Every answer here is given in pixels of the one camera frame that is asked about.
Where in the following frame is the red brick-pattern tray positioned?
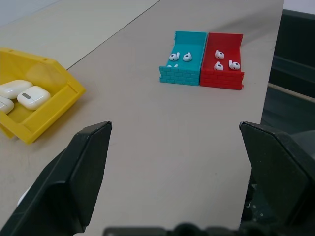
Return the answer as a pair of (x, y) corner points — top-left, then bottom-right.
(199, 32), (245, 90)

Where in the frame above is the teal brick-pattern tray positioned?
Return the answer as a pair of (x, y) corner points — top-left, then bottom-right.
(158, 30), (207, 87)

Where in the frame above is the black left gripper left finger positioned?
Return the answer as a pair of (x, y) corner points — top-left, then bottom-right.
(0, 120), (113, 236)

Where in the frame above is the yellow plastic bin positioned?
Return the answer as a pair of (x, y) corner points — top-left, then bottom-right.
(0, 47), (87, 145)

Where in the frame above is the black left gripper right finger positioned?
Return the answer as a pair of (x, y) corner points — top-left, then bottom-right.
(239, 120), (315, 228)

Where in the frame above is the white earbud charging case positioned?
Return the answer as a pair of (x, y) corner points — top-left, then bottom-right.
(0, 95), (15, 115)
(17, 86), (51, 111)
(0, 79), (33, 100)

